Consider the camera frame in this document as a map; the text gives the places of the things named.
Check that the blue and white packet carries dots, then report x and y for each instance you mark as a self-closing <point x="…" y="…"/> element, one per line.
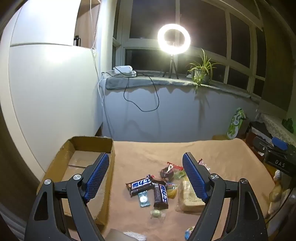
<point x="190" y="233"/>

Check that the black tripod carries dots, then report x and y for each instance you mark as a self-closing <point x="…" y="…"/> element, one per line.
<point x="171" y="64"/>

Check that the window frame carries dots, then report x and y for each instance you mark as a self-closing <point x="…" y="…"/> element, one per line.
<point x="120" y="34"/>

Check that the white device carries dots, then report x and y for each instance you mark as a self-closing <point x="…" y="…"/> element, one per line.
<point x="122" y="69"/>

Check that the yellow and blue nut packet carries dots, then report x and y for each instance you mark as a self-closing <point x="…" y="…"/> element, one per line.
<point x="172" y="191"/>

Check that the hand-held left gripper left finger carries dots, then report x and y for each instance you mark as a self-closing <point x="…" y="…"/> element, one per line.
<point x="97" y="178"/>

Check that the wooden shelf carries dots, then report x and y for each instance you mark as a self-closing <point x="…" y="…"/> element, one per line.
<point x="87" y="27"/>

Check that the pale yellow bag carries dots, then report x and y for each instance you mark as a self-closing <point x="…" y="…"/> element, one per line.
<point x="276" y="194"/>

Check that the lace cloth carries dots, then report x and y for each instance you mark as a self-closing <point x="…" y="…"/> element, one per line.
<point x="275" y="125"/>

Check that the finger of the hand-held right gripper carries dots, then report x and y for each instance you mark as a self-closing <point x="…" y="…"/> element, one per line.
<point x="279" y="142"/>
<point x="261" y="144"/>

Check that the grey sill cloth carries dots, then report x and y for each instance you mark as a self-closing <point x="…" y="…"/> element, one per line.
<point x="138" y="81"/>

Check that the clear bread packet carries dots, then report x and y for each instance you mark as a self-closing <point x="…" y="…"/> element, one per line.
<point x="187" y="197"/>

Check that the grey packet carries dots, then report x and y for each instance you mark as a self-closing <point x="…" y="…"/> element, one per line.
<point x="124" y="235"/>

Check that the green candy packet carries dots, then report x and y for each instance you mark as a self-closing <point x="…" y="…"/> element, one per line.
<point x="179" y="176"/>

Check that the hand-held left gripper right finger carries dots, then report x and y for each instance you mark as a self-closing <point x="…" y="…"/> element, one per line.
<point x="194" y="178"/>

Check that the white wardrobe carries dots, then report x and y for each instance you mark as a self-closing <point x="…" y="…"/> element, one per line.
<point x="46" y="92"/>

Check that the green candy in clear wrapper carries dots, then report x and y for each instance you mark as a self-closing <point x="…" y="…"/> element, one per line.
<point x="156" y="213"/>

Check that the potted spider plant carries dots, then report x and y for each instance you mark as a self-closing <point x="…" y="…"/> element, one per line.
<point x="200" y="67"/>

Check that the green ornament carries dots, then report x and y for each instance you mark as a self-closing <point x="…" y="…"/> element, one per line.
<point x="288" y="125"/>

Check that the dark curtain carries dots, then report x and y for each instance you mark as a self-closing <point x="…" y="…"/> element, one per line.
<point x="277" y="81"/>

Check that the brown chocolate bar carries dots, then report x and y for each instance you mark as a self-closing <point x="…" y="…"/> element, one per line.
<point x="161" y="195"/>
<point x="140" y="185"/>

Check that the red-wrapped brown snack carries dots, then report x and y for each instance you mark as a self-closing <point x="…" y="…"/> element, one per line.
<point x="166" y="173"/>

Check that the green printed bag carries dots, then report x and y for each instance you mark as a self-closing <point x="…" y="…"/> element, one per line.
<point x="235" y="125"/>

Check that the blue clear candy packet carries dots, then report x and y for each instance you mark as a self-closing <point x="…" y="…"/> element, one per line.
<point x="143" y="199"/>

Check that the cardboard box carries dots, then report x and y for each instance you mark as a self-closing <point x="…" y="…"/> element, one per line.
<point x="78" y="160"/>

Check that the white candy packet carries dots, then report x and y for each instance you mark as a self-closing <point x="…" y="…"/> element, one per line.
<point x="204" y="165"/>

